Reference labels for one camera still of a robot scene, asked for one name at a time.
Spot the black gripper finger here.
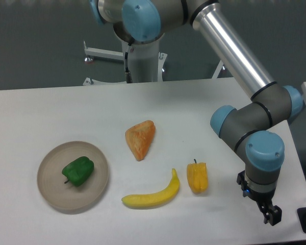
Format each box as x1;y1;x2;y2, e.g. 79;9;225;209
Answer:
258;205;270;224
268;203;282;226

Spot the yellow banana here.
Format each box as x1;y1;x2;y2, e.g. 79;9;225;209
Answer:
121;168;180;209

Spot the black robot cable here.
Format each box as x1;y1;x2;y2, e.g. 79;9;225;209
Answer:
124;38;135;84

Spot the beige round plate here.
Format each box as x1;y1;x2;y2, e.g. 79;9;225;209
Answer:
37;141;109;214

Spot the green bell pepper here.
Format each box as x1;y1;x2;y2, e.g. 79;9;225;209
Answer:
62;156;94;187

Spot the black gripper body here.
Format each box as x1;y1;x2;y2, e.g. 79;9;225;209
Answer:
237;171;276;210

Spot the yellow orange bell pepper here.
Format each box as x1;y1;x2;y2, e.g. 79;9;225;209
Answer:
187;159;209;194

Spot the orange triangular bread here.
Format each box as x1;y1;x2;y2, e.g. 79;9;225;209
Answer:
125;120;156;161

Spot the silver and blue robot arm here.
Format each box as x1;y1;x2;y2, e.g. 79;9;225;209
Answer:
89;1;303;225

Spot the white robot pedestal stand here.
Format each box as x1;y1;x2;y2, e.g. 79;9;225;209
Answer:
83;38;229;85

